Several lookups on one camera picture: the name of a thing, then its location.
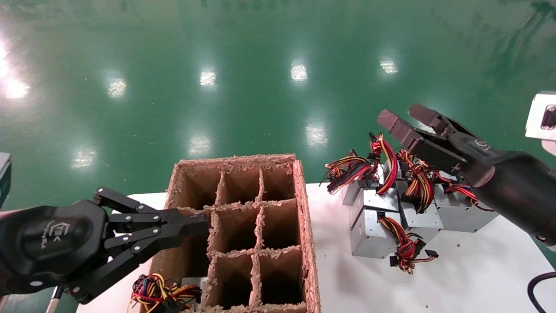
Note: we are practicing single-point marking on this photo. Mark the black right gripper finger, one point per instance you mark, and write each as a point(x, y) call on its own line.
point(438, 124)
point(417, 143)

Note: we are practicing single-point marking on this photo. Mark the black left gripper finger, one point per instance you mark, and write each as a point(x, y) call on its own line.
point(117, 271)
point(147, 218)

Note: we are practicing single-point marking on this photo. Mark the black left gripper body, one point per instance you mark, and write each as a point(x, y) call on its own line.
point(47, 248)

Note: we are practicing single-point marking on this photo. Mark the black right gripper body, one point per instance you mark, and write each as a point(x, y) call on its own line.
point(512, 187)

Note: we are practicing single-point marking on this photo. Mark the white pole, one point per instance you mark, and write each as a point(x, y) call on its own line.
point(54, 300)

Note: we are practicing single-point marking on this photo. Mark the brown cardboard divider box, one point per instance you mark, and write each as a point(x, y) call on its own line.
point(256, 282)

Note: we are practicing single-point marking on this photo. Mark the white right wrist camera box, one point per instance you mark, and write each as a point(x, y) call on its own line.
point(536, 117)

